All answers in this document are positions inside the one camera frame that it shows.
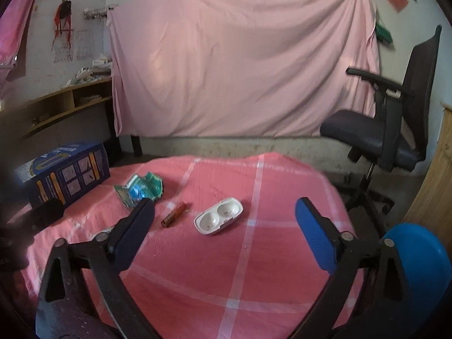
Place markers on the orange battery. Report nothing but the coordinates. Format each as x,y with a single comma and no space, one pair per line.
174,215

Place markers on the wooden cabinet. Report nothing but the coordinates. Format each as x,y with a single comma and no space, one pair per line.
431,207

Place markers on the blue plastic bucket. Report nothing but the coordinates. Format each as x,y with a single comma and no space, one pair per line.
427,268

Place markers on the red hanging ornament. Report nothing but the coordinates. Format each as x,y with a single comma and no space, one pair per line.
63,21

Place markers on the pink hanging sheet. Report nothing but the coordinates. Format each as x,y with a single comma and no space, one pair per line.
230,68

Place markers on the pink curtain at left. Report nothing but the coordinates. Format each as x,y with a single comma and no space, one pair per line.
13,22

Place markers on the black office chair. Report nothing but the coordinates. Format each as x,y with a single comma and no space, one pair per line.
397,135

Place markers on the blue cardboard box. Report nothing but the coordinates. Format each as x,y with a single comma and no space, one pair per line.
66,173

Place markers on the pink checked tablecloth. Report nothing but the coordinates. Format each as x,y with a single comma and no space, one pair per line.
254,279

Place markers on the white plastic lens case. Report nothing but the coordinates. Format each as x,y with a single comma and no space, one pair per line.
218,217

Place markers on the green hanging bag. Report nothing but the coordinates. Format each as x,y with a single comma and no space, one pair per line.
383,35

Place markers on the wooden shelf desk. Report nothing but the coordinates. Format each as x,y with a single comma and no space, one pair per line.
48,110

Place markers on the green snack wrapper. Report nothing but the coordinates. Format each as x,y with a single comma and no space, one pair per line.
149,186

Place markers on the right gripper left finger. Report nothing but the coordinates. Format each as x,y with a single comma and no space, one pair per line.
65,308

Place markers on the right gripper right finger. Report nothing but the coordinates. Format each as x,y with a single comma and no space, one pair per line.
366,294

